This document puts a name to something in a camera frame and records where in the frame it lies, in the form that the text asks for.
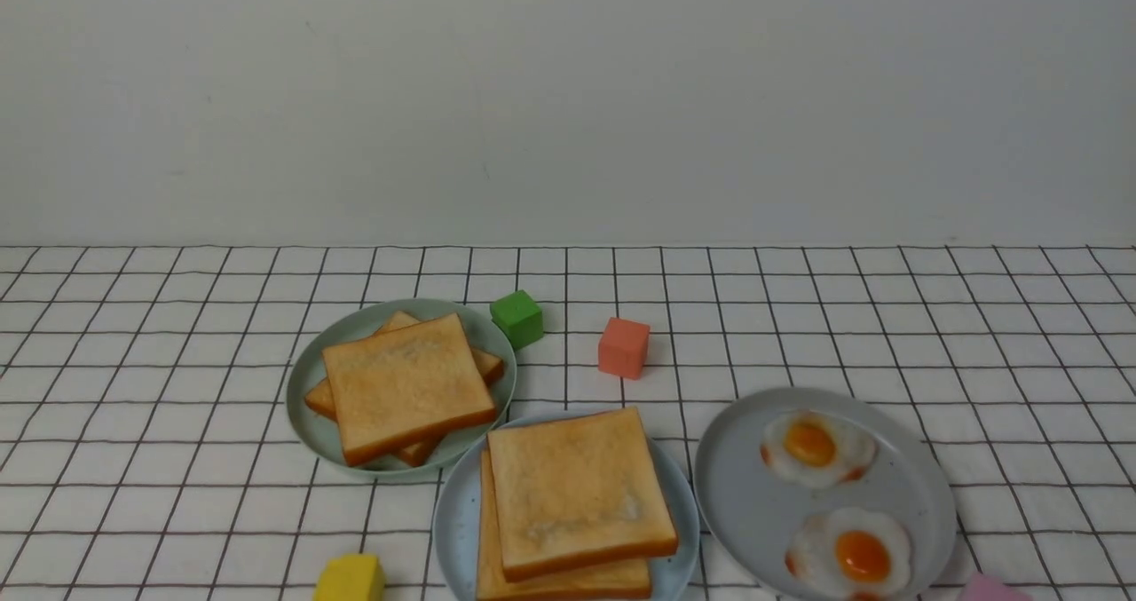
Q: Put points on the fried egg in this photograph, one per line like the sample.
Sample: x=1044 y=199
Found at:
x=851 y=553
x=816 y=451

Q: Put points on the back fried egg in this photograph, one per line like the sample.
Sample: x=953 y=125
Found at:
x=816 y=451

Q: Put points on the pink foam cube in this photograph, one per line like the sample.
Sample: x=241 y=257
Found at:
x=985 y=588

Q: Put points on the grey plate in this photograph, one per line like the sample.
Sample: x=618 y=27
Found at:
x=754 y=514

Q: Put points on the pale green plate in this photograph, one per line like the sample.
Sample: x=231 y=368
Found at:
x=308 y=398

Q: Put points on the orange foam cube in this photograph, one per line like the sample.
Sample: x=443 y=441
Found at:
x=623 y=348

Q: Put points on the green foam cube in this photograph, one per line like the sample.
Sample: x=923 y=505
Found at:
x=520 y=318

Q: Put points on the yellow foam cube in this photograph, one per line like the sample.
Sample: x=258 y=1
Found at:
x=351 y=577

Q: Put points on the light blue plate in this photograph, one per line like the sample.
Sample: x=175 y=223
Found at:
x=456 y=521

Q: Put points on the front fried egg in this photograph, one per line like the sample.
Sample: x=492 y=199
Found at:
x=851 y=553

